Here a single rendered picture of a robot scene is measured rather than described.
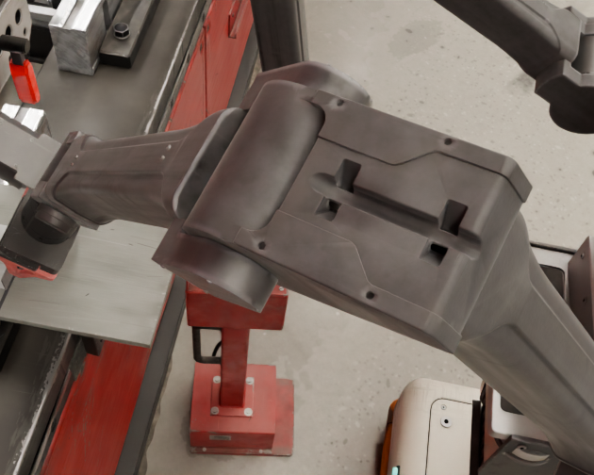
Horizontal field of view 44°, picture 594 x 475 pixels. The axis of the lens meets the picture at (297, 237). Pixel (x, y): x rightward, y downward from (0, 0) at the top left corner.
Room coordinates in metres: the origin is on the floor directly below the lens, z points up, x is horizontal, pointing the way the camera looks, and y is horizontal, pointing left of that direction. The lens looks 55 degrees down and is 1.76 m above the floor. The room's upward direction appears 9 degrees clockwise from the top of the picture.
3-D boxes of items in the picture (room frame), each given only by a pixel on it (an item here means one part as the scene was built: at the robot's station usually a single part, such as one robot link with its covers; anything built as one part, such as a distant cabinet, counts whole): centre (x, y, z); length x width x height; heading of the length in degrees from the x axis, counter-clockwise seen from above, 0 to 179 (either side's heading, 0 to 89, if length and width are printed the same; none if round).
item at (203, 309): (0.66, 0.09, 0.75); 0.20 x 0.16 x 0.18; 7
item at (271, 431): (0.66, 0.06, 0.06); 0.25 x 0.20 x 0.12; 97
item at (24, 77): (0.60, 0.35, 1.14); 0.04 x 0.02 x 0.10; 88
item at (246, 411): (0.66, 0.09, 0.13); 0.10 x 0.10 x 0.01; 7
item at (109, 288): (0.44, 0.27, 1.00); 0.26 x 0.18 x 0.01; 88
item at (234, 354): (0.66, 0.09, 0.39); 0.05 x 0.05 x 0.54; 7
